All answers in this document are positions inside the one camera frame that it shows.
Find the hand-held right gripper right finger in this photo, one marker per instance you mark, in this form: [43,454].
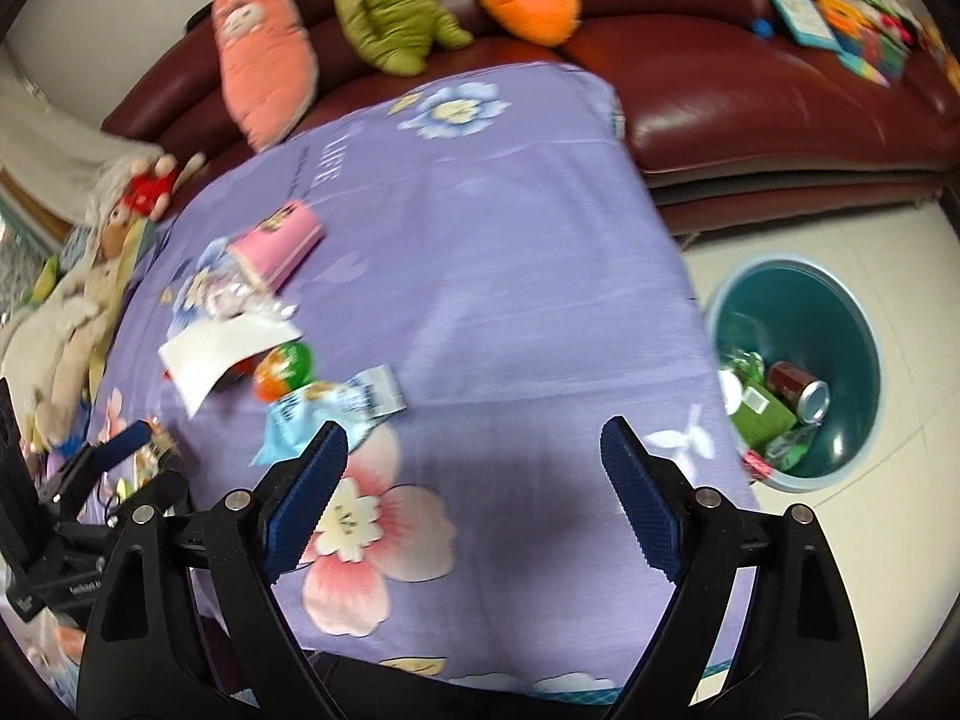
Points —
[652,502]

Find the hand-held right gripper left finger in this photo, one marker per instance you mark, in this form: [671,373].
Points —
[307,495]

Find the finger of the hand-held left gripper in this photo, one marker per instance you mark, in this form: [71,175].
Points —
[124,442]
[161,491]

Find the yellow clear bread wrapper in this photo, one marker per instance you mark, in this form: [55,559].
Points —
[157,450]

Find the blue white snack wrapper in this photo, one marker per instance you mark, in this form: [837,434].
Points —
[315,405]

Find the orange egg-shaped package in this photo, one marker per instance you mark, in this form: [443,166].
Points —
[281,369]

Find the white paper napkin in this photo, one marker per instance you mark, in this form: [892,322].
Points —
[217,349]

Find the clear wrapper with green print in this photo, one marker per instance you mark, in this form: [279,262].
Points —
[784,446]

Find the green cardboard box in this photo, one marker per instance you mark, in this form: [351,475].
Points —
[765,409]

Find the crushed red soda can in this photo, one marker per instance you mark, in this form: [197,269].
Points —
[791,382]

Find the clear plastic wrap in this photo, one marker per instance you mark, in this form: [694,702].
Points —
[232,292]

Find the teal round trash bin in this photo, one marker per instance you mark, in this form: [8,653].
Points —
[825,330]

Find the pink paper cup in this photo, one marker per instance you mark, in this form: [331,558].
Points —
[281,244]

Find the cream rabbit plush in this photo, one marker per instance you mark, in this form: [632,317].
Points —
[67,315]

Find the white cloth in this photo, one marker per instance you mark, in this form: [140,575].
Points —
[52,150]

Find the purple floral tablecloth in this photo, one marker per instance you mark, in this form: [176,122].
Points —
[487,240]

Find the pink rabbit plush pillow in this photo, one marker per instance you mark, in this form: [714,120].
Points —
[259,67]

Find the dark red leather sofa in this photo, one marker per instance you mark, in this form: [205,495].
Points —
[712,105]

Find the green plush toy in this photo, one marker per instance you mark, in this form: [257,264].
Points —
[382,15]

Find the small blue ball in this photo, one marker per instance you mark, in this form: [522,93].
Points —
[763,27]

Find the teal book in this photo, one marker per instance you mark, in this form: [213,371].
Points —
[799,11]

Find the stack of colourful toys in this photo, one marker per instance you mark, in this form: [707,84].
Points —
[870,37]

